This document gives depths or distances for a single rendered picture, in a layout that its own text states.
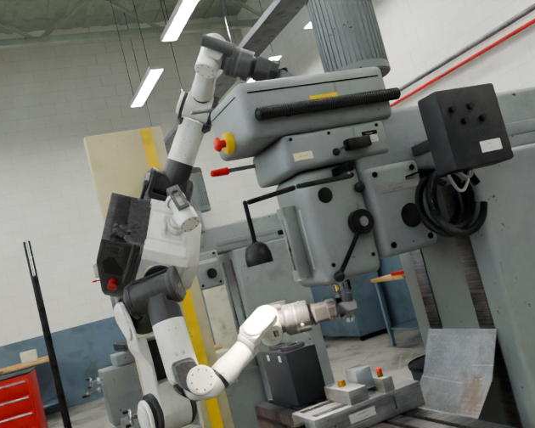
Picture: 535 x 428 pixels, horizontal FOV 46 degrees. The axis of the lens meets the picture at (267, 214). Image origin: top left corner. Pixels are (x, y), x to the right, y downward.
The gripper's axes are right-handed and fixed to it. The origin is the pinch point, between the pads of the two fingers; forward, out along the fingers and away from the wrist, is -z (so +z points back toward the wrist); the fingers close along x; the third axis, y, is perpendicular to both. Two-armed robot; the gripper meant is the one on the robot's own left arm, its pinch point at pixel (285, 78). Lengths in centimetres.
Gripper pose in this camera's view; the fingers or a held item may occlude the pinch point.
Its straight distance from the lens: 189.0
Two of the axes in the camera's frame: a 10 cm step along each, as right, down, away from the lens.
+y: 2.7, -9.5, 1.3
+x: 1.2, -1.1, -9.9
